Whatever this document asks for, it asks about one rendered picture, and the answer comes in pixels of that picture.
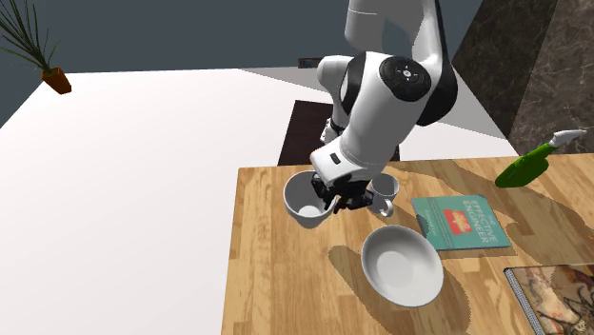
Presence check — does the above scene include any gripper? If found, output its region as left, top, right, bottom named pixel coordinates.
left=310, top=172, right=375, bottom=215

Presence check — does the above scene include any deep white bowl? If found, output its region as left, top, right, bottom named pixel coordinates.
left=282, top=169, right=339, bottom=230

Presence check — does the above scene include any white mug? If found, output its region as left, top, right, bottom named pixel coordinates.
left=366, top=173, right=401, bottom=219

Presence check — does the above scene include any wide white bowl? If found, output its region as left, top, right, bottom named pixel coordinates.
left=360, top=225, right=445, bottom=308

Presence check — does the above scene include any teal book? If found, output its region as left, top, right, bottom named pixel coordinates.
left=410, top=194, right=512, bottom=252

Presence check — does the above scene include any green spray bottle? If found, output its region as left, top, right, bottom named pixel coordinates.
left=493, top=128, right=588, bottom=189

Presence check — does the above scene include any spiral-bound picture book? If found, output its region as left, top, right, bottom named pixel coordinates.
left=503, top=264, right=594, bottom=335

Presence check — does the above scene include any potted plant in orange pot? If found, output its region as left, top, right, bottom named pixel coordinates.
left=0, top=0, right=73, bottom=96

